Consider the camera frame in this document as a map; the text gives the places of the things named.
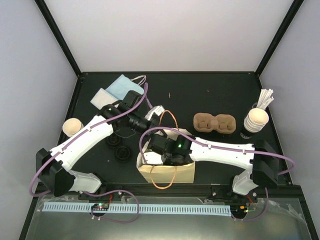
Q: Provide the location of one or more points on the beige paper bag with handles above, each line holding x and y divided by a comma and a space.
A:
159, 172

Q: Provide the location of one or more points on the right controller circuit board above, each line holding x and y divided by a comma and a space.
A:
242, 209

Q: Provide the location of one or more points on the left black frame post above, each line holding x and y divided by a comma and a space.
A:
48, 17

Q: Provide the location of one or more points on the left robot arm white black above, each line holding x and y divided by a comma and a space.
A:
54, 167

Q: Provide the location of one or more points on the light blue slotted cable duct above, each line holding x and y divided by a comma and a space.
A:
157, 209

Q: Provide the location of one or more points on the black cup lid single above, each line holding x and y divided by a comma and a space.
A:
122, 154

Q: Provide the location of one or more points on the stack of black cup lids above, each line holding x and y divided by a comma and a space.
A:
113, 141

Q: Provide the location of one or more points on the light blue paper bag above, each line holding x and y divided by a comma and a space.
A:
118, 90

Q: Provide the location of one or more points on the black frame post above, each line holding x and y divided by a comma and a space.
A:
48, 17
286, 22

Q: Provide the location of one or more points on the left controller circuit board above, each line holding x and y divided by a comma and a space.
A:
100, 207

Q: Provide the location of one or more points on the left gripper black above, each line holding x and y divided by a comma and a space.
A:
154, 123

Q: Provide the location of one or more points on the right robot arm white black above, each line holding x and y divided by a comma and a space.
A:
259, 165

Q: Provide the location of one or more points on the controller circuit board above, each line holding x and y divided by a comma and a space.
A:
242, 209
100, 207

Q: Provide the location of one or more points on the right black frame post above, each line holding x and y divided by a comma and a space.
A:
286, 22

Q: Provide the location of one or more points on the stack of white paper cups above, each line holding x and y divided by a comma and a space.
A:
254, 122

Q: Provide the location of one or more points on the white cup stack left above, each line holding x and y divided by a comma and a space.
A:
72, 126

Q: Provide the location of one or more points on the clear glass straw jar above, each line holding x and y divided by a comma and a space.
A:
255, 105

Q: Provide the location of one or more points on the brown cardboard cup carrier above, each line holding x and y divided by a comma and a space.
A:
222, 123

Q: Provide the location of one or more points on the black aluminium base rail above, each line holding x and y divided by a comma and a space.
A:
217, 193

